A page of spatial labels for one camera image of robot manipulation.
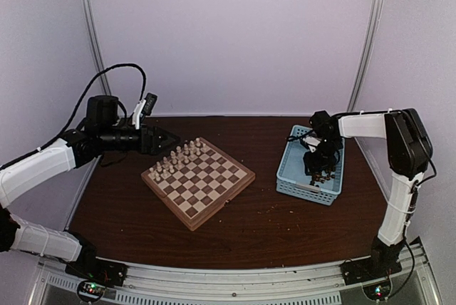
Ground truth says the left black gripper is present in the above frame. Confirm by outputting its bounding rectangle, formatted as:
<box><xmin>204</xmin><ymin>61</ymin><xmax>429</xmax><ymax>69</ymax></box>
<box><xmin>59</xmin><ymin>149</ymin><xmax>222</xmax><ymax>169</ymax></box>
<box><xmin>99</xmin><ymin>123</ymin><xmax>180</xmax><ymax>156</ymax></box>

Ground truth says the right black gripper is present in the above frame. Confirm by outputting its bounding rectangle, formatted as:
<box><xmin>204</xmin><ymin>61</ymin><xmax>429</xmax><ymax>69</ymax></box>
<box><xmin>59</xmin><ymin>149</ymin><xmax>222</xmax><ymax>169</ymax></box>
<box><xmin>304</xmin><ymin>138</ymin><xmax>343</xmax><ymax>175</ymax></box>

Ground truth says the right aluminium frame post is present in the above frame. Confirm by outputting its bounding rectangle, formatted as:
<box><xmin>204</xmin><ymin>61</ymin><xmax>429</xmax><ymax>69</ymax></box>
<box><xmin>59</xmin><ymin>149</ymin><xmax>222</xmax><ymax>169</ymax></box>
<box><xmin>347</xmin><ymin>0</ymin><xmax>384</xmax><ymax>112</ymax></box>

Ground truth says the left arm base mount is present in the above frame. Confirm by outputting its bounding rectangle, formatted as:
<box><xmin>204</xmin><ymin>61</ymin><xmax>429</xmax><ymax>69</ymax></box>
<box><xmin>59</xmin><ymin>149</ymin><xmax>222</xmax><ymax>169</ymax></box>
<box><xmin>65</xmin><ymin>260</ymin><xmax>128</xmax><ymax>287</ymax></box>

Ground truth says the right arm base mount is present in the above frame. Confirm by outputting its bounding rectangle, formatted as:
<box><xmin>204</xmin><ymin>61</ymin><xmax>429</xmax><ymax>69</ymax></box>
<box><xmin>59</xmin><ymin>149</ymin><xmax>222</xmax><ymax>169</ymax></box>
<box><xmin>340</xmin><ymin>257</ymin><xmax>402</xmax><ymax>285</ymax></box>

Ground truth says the pile of dark chess pieces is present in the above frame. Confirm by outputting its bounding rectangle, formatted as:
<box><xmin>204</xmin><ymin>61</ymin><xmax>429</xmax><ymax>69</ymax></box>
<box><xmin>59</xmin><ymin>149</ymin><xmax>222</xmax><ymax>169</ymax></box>
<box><xmin>310</xmin><ymin>171</ymin><xmax>335</xmax><ymax>186</ymax></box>

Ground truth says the left aluminium frame post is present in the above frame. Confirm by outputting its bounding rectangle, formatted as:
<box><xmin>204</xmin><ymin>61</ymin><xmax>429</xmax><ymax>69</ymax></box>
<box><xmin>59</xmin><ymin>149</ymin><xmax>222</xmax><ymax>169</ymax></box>
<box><xmin>73</xmin><ymin>0</ymin><xmax>120</xmax><ymax>120</ymax></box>

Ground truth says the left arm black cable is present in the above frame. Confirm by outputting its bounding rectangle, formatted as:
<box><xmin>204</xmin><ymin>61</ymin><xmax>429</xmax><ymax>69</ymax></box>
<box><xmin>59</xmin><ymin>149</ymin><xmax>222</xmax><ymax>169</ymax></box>
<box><xmin>63</xmin><ymin>63</ymin><xmax>147</xmax><ymax>135</ymax></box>

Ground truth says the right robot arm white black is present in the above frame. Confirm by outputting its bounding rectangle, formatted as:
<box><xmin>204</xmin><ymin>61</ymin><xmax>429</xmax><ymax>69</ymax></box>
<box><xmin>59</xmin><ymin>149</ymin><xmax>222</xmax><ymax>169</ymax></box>
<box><xmin>298</xmin><ymin>108</ymin><xmax>433</xmax><ymax>278</ymax></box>

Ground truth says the wooden chess board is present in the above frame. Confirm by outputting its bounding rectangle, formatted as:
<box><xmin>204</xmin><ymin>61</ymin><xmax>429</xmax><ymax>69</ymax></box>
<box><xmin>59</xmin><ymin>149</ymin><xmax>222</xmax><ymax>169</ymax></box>
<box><xmin>141</xmin><ymin>137</ymin><xmax>256</xmax><ymax>231</ymax></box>

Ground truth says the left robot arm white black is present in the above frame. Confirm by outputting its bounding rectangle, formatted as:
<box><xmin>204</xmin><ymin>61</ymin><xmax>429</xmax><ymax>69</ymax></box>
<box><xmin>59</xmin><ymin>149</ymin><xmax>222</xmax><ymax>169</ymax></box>
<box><xmin>1</xmin><ymin>125</ymin><xmax>180</xmax><ymax>279</ymax></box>

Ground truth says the front aluminium rail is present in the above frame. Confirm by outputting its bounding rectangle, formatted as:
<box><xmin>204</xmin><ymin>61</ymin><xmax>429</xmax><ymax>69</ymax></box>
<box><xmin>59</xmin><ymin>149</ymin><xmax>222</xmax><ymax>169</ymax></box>
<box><xmin>28</xmin><ymin>244</ymin><xmax>442</xmax><ymax>305</ymax></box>

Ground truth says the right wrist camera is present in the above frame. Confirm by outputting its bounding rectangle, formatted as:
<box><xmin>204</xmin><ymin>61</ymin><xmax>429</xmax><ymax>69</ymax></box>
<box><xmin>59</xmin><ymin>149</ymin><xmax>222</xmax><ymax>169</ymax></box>
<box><xmin>300</xmin><ymin>136</ymin><xmax>321</xmax><ymax>153</ymax></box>

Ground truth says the light blue plastic basket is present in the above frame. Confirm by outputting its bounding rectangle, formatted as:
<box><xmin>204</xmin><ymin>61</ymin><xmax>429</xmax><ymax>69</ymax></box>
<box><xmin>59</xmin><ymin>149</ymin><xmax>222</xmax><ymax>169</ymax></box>
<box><xmin>276</xmin><ymin>139</ymin><xmax>345</xmax><ymax>206</ymax></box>

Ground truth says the aluminium frame post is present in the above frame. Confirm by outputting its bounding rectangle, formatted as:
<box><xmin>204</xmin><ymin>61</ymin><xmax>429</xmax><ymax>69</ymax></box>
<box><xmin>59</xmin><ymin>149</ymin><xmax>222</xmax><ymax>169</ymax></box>
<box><xmin>347</xmin><ymin>0</ymin><xmax>384</xmax><ymax>112</ymax></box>
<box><xmin>73</xmin><ymin>0</ymin><xmax>120</xmax><ymax>120</ymax></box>

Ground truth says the row of white chess pieces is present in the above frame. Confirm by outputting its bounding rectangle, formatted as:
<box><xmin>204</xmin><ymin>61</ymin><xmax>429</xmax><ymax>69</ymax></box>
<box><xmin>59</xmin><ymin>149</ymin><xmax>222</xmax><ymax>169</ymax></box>
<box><xmin>145</xmin><ymin>138</ymin><xmax>209</xmax><ymax>183</ymax></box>

